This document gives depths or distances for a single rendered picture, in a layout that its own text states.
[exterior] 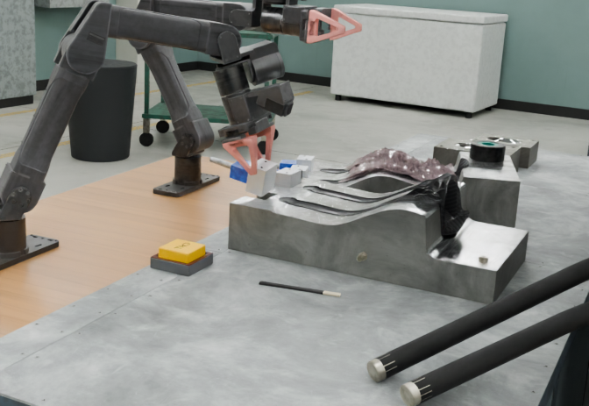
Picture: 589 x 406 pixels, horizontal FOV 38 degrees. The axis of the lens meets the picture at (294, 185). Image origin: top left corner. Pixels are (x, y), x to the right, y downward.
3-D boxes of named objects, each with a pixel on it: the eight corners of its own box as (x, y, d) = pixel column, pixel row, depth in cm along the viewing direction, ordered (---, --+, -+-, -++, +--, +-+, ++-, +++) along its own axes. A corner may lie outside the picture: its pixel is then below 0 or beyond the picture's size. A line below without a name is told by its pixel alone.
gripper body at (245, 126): (273, 119, 165) (262, 82, 164) (248, 133, 156) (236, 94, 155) (245, 126, 168) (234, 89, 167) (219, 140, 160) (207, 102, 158)
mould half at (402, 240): (227, 248, 162) (230, 179, 159) (288, 216, 185) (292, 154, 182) (493, 305, 142) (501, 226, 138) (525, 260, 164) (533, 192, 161)
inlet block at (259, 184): (202, 175, 167) (205, 149, 165) (216, 167, 171) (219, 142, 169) (261, 197, 163) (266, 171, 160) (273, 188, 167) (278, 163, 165)
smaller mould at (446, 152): (431, 171, 232) (433, 146, 230) (447, 161, 245) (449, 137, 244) (506, 183, 224) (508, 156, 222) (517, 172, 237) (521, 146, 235)
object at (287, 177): (232, 190, 179) (233, 165, 177) (244, 185, 183) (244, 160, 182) (289, 201, 173) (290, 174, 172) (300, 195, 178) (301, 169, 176)
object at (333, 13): (366, 10, 186) (326, 7, 189) (355, 12, 179) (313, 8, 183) (364, 43, 187) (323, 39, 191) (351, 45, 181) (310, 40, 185)
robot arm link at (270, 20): (297, 2, 187) (268, -1, 190) (286, 3, 182) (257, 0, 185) (294, 34, 189) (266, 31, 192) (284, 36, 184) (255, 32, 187)
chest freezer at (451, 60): (499, 110, 861) (509, 14, 838) (473, 119, 796) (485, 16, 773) (360, 91, 933) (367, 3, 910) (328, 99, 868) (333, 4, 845)
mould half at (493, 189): (280, 210, 189) (282, 160, 186) (297, 181, 214) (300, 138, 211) (514, 231, 182) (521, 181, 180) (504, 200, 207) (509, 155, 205)
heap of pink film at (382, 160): (337, 185, 189) (339, 150, 187) (344, 167, 206) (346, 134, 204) (457, 195, 186) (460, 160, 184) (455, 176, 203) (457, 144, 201)
